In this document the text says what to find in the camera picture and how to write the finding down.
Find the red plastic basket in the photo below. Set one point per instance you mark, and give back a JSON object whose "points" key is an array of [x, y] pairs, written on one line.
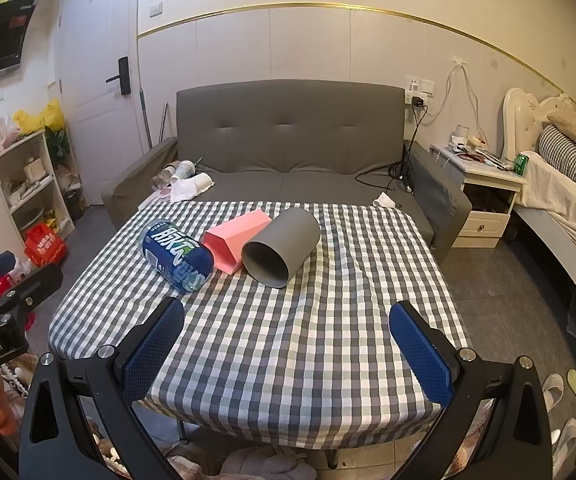
{"points": [[42, 245]]}

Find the green plant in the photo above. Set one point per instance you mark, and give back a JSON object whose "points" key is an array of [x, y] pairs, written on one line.
{"points": [[57, 145]]}

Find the white door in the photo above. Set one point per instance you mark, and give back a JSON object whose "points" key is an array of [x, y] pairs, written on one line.
{"points": [[92, 125]]}

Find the cream nightstand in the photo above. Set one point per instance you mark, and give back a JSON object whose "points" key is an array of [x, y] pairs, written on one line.
{"points": [[488, 200]]}

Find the green drink can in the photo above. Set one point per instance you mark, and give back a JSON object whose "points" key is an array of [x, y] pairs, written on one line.
{"points": [[521, 165]]}

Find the beige blanket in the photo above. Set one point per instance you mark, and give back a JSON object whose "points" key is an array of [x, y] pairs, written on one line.
{"points": [[563, 205]]}

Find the white paper cup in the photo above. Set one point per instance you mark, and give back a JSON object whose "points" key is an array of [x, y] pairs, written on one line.
{"points": [[203, 182]]}

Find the checked pillow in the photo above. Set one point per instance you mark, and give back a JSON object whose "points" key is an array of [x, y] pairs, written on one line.
{"points": [[573, 157]]}

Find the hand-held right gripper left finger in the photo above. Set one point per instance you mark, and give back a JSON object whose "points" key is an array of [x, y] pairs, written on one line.
{"points": [[150, 345]]}

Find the white crumpled tissue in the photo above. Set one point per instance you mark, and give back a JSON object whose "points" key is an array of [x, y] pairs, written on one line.
{"points": [[384, 200]]}

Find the blue drink can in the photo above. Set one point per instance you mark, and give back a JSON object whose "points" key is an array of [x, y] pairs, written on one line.
{"points": [[175, 257]]}

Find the white cloth on sofa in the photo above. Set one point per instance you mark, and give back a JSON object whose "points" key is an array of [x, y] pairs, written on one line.
{"points": [[185, 191]]}

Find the white wall socket panel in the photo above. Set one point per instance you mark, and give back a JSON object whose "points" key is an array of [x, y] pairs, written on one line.
{"points": [[420, 85]]}

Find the grey sofa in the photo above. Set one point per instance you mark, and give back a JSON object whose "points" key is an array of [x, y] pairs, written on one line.
{"points": [[288, 130]]}

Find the grey checked tablecloth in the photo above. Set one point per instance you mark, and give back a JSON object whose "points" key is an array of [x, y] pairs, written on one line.
{"points": [[288, 350]]}

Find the white cup with straw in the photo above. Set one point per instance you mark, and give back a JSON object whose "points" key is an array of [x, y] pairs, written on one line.
{"points": [[183, 170]]}

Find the clear plastic bottle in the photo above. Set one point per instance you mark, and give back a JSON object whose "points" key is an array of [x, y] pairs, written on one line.
{"points": [[162, 180]]}

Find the black plug charger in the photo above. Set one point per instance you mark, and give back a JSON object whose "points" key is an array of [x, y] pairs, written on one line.
{"points": [[418, 102]]}

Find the grey cylindrical cup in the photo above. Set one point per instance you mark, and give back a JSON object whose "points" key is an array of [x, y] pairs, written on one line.
{"points": [[288, 240]]}

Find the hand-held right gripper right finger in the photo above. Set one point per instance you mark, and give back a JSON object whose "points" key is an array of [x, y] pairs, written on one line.
{"points": [[420, 355]]}

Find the cream bed headboard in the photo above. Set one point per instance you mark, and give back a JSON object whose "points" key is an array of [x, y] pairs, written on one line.
{"points": [[518, 120]]}

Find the white light switch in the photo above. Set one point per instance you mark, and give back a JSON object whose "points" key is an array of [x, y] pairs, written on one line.
{"points": [[155, 9]]}

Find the yellow plastic bag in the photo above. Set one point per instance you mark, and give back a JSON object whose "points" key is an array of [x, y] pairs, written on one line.
{"points": [[42, 117]]}

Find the cream open shelf unit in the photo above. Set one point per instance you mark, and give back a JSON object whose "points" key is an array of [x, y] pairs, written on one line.
{"points": [[32, 180]]}

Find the pink hexagonal cup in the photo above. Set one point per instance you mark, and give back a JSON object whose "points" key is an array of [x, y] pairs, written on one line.
{"points": [[235, 237]]}

